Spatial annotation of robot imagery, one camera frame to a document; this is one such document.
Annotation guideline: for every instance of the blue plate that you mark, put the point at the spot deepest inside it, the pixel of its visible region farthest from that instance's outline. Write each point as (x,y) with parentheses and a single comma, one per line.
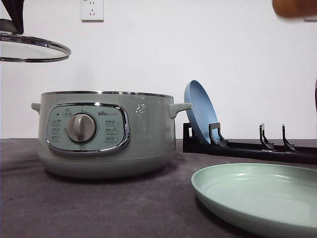
(203,111)

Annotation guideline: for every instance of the green plate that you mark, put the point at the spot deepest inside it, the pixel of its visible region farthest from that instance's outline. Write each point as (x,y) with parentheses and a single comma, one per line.
(265,200)

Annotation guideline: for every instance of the white wall socket left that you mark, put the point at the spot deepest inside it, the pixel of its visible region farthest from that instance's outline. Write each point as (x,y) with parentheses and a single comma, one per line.
(92,11)

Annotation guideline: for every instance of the brown potato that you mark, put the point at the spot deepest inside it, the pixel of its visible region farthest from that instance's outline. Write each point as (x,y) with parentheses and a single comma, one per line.
(294,8)

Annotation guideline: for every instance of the green electric steamer pot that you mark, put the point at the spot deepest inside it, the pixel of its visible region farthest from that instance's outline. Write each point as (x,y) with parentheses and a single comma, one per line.
(106,134)

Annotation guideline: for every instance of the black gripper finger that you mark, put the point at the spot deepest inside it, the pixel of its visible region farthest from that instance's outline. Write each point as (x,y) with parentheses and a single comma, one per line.
(15,9)

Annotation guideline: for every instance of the white wall socket right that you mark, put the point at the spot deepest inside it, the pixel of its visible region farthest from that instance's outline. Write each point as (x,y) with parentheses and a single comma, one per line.
(310,18)

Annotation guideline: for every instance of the grey table cloth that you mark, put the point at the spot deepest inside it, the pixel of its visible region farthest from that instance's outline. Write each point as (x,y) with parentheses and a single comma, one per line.
(38,202)

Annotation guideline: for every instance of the white wall socket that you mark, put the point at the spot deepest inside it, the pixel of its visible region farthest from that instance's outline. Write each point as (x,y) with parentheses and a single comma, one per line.
(92,11)
(310,18)

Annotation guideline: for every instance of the black plate rack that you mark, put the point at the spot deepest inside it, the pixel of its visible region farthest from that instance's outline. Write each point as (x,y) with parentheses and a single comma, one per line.
(264,150)

